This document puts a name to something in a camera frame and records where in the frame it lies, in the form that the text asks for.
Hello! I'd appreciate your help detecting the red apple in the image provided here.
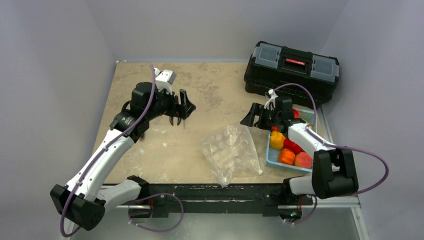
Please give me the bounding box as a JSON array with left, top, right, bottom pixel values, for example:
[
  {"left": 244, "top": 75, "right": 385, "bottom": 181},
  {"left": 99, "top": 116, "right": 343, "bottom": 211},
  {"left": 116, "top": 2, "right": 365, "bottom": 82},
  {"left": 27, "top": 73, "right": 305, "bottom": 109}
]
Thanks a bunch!
[{"left": 292, "top": 108, "right": 300, "bottom": 119}]

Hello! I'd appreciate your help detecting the red bell pepper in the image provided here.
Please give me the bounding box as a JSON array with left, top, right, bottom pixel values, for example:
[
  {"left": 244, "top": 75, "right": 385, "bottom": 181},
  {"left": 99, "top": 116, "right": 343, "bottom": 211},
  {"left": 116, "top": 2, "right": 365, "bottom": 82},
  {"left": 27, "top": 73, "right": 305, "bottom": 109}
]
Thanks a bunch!
[{"left": 283, "top": 138, "right": 304, "bottom": 155}]

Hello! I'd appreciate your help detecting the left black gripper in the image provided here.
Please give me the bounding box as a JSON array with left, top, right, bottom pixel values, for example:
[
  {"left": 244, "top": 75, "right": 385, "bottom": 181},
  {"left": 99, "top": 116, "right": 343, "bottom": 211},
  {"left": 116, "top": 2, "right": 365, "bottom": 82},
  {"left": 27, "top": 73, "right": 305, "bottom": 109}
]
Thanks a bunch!
[{"left": 146, "top": 83, "right": 195, "bottom": 121}]

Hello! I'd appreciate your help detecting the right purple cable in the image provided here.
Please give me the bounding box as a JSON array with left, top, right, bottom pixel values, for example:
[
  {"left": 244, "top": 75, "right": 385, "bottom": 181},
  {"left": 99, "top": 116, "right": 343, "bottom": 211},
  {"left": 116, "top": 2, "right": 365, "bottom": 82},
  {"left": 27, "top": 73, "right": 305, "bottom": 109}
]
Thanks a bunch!
[{"left": 271, "top": 82, "right": 389, "bottom": 196}]

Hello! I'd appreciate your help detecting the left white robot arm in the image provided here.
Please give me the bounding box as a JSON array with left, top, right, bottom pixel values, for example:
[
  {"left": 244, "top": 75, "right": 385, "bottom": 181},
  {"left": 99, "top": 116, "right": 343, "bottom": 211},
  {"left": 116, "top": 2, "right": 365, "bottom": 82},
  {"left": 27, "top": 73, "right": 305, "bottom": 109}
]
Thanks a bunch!
[{"left": 50, "top": 82, "right": 196, "bottom": 238}]

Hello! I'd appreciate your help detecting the orange mini pumpkin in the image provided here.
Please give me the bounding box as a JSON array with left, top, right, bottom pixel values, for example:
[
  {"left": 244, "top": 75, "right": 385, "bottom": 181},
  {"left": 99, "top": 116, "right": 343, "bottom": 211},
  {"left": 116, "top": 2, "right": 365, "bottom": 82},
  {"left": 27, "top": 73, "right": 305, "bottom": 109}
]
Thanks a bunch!
[{"left": 277, "top": 148, "right": 296, "bottom": 165}]

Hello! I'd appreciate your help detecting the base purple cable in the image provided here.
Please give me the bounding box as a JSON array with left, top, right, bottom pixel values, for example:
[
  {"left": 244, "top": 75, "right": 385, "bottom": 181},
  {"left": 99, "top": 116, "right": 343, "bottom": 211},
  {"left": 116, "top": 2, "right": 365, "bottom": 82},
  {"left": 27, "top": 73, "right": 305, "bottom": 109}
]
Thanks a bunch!
[{"left": 127, "top": 193, "right": 185, "bottom": 233}]

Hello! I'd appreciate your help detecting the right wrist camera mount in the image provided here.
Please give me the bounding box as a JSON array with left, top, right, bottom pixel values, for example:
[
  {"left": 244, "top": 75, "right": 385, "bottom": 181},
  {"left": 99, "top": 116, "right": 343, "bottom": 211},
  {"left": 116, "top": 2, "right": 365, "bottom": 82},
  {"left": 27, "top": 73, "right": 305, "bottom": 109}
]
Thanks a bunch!
[{"left": 264, "top": 89, "right": 278, "bottom": 110}]

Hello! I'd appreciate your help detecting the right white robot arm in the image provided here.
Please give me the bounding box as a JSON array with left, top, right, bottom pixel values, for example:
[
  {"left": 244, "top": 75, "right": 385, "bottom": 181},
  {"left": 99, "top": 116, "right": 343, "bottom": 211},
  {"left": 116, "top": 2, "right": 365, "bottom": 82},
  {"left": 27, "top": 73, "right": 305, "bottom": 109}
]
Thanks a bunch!
[{"left": 240, "top": 96, "right": 359, "bottom": 204}]

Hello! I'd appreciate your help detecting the black toolbox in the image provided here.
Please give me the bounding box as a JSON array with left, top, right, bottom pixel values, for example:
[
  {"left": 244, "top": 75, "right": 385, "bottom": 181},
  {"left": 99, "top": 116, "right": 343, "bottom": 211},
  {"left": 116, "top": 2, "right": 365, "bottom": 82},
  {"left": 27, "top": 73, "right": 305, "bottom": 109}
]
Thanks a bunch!
[{"left": 243, "top": 41, "right": 340, "bottom": 108}]

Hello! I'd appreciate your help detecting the yellow bell pepper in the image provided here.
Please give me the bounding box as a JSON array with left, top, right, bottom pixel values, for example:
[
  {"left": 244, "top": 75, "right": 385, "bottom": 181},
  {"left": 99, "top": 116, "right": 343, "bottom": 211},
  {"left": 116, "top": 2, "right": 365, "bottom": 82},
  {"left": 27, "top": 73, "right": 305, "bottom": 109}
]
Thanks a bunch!
[{"left": 269, "top": 130, "right": 286, "bottom": 150}]

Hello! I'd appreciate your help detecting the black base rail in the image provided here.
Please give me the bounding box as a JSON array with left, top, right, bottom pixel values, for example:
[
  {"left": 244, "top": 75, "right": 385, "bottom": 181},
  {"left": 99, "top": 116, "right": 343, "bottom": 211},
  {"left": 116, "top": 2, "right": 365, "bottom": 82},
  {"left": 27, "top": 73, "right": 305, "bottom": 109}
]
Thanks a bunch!
[{"left": 124, "top": 183, "right": 313, "bottom": 219}]

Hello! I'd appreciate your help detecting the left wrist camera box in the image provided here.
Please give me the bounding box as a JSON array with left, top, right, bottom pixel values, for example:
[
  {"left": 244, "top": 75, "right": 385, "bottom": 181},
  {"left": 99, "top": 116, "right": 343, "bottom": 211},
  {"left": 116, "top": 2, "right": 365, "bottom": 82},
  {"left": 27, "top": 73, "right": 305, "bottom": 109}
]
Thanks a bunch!
[{"left": 154, "top": 67, "right": 177, "bottom": 95}]

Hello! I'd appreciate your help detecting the peach fruit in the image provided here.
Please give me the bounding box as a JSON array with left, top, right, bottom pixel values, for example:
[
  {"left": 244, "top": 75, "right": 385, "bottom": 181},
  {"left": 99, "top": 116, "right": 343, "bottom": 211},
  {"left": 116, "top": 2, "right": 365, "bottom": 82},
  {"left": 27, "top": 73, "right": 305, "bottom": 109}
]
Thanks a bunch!
[{"left": 293, "top": 152, "right": 313, "bottom": 169}]

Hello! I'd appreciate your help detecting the light blue plastic basket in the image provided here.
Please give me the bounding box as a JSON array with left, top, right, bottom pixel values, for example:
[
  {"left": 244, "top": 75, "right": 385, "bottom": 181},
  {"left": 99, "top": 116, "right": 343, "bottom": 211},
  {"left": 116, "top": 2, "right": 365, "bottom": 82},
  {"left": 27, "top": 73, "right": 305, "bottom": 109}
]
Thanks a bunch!
[{"left": 265, "top": 127, "right": 313, "bottom": 174}]

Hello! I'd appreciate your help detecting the clear zip top bag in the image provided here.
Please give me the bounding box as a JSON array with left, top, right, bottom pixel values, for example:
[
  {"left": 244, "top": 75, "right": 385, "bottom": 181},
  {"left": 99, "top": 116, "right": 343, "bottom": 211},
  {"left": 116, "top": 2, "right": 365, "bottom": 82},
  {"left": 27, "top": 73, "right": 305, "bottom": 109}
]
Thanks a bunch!
[{"left": 199, "top": 124, "right": 263, "bottom": 188}]

